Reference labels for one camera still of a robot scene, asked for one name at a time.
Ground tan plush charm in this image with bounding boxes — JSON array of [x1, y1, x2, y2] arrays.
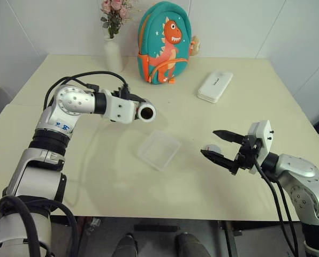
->
[[190, 34, 202, 56]]

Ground white vase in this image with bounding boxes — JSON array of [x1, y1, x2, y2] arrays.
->
[[103, 39, 124, 73]]

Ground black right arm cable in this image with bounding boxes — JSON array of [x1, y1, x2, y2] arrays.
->
[[253, 157, 300, 257]]

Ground dark rounded shape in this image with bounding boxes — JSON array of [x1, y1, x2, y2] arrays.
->
[[174, 232, 211, 257], [116, 232, 139, 257]]

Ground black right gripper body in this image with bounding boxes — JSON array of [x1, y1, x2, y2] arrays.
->
[[233, 134, 262, 175]]

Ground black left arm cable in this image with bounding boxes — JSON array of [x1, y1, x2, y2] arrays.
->
[[43, 70, 130, 113]]

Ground grey ribbed jar lid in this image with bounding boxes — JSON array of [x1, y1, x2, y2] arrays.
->
[[204, 144, 222, 155]]

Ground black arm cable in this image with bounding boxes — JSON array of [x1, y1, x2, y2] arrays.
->
[[43, 70, 130, 113], [253, 157, 300, 257]]

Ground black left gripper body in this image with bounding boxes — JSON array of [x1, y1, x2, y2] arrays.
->
[[111, 86, 139, 102]]

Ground clear plastic box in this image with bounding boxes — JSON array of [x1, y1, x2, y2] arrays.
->
[[137, 129, 182, 171]]

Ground white rectangular case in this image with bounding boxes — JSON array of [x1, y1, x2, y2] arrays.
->
[[196, 71, 234, 103]]

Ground pink flowers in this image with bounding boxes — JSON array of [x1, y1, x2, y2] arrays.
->
[[100, 0, 139, 40]]

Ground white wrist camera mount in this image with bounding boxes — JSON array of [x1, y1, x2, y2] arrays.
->
[[247, 119, 275, 175], [100, 95, 136, 125]]

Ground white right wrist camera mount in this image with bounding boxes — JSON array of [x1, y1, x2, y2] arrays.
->
[[247, 119, 275, 175]]

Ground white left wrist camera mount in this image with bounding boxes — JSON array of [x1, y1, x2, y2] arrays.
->
[[100, 95, 136, 125]]

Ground thick black cable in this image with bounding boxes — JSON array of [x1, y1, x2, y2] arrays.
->
[[0, 195, 79, 257]]

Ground teal dinosaur backpack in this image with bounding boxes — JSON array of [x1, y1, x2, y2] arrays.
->
[[137, 1, 194, 85]]

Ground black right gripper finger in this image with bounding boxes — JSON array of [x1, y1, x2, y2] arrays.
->
[[200, 149, 240, 176], [212, 129, 245, 145]]

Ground black table frame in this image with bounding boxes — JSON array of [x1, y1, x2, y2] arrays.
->
[[49, 215, 305, 257]]

